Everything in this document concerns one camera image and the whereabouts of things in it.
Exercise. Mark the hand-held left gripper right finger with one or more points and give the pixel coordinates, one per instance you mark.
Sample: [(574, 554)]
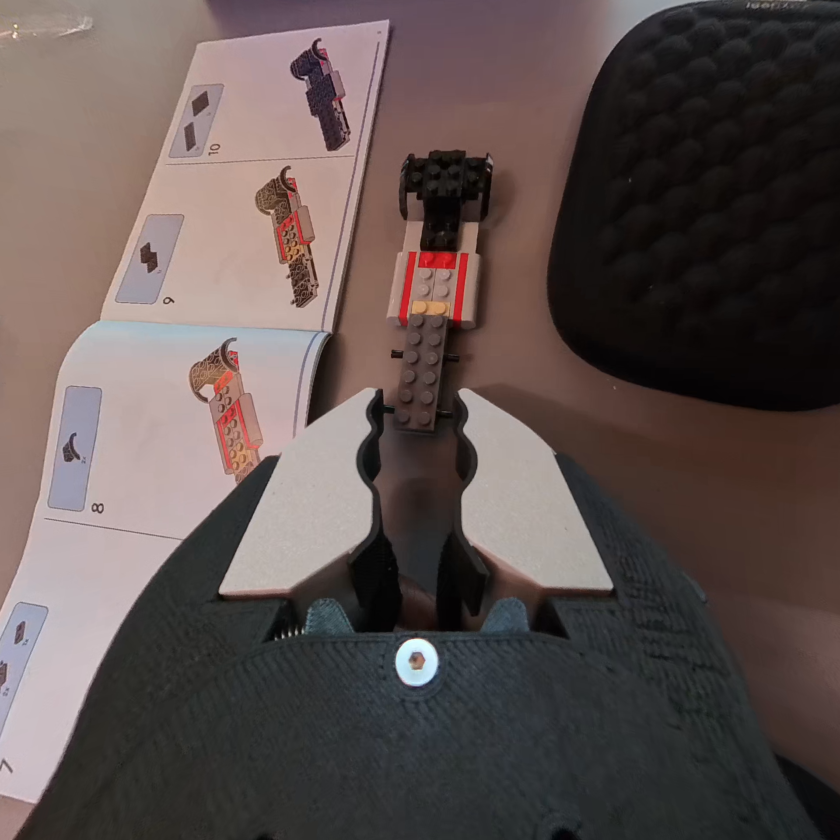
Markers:
[(538, 518)]

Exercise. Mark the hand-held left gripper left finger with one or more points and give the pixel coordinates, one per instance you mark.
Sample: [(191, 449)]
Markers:
[(302, 518)]

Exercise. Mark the partly built lego car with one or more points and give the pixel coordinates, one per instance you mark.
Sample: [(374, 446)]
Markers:
[(433, 289)]

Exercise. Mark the person's left hand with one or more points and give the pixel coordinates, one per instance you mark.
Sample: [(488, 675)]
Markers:
[(420, 604)]

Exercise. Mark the open instruction booklet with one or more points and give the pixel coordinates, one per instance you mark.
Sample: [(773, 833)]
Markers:
[(262, 216)]

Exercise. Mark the black quilted cushion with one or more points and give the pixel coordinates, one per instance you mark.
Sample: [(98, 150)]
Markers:
[(709, 197)]

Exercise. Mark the clear plastic bag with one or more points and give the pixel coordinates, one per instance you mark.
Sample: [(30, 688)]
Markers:
[(39, 29)]

